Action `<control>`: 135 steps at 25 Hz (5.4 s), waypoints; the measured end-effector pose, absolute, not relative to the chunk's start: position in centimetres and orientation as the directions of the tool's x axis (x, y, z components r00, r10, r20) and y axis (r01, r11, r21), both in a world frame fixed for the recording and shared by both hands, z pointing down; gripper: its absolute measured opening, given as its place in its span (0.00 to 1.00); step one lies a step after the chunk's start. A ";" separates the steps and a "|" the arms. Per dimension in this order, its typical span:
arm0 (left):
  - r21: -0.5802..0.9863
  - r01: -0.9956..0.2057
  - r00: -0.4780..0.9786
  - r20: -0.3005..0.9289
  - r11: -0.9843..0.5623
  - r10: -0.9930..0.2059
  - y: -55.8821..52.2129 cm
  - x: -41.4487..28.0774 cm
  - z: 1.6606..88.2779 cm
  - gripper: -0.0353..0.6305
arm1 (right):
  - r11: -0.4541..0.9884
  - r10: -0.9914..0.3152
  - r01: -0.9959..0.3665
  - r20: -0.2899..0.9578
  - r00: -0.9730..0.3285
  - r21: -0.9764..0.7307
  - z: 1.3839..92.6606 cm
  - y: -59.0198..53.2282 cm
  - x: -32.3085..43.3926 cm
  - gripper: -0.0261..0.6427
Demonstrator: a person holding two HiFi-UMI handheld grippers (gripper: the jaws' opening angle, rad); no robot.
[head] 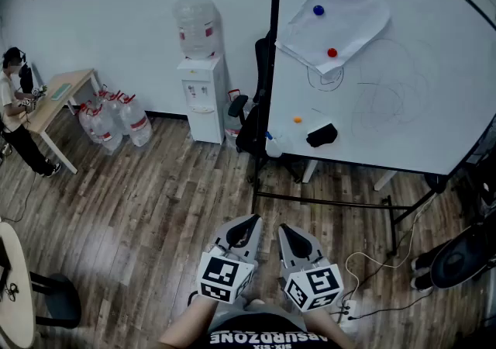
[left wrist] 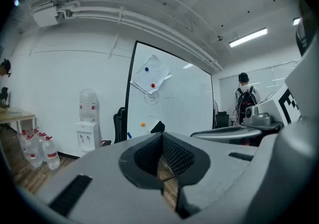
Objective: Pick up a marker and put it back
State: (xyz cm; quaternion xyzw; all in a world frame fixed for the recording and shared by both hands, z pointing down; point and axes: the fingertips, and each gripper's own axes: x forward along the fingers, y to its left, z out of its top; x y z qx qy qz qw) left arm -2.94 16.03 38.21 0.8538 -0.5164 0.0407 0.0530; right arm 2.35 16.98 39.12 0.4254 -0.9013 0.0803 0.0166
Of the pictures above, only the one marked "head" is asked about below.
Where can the blue round magnet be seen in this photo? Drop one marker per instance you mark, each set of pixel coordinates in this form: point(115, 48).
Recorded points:
point(318, 10)

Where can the red round magnet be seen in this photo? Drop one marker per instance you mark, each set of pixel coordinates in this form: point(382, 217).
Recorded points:
point(332, 52)

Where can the person's left forearm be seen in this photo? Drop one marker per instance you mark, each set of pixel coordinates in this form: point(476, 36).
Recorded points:
point(190, 324)

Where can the white water dispenser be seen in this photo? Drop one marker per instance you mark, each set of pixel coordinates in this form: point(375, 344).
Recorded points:
point(203, 107)

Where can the beige round table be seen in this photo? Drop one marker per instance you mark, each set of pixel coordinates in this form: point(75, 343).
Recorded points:
point(19, 301)

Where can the person's grey trousers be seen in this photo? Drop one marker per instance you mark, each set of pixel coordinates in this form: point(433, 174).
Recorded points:
point(228, 312)

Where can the black office chair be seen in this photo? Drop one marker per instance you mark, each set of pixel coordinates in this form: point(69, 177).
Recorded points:
point(252, 126)

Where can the whiteboard with black stand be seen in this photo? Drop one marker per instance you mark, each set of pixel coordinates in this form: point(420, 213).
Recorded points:
point(426, 126)

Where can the light wooden desk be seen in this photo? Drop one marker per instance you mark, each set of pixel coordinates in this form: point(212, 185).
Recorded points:
point(58, 97)

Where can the white power strip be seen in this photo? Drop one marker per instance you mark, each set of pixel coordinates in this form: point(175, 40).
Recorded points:
point(348, 309)

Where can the white paper sheets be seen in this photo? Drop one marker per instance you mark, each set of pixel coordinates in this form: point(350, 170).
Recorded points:
point(348, 10)

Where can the green flat board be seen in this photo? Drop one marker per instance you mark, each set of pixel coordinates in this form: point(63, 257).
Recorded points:
point(61, 91)

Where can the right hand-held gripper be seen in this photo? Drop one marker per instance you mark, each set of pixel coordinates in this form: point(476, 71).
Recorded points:
point(317, 287)

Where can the black whiteboard eraser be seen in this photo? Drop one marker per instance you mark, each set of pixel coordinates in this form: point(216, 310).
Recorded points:
point(321, 136)

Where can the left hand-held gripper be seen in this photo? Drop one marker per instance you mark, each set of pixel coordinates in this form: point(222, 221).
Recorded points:
point(219, 277)

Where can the person's right forearm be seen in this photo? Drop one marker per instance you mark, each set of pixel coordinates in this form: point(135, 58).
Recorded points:
point(327, 332)

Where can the black stool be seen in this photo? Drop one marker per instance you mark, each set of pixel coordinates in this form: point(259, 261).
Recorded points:
point(62, 301)

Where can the person's black printed shirt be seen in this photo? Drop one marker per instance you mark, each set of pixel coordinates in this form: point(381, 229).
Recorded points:
point(267, 330)

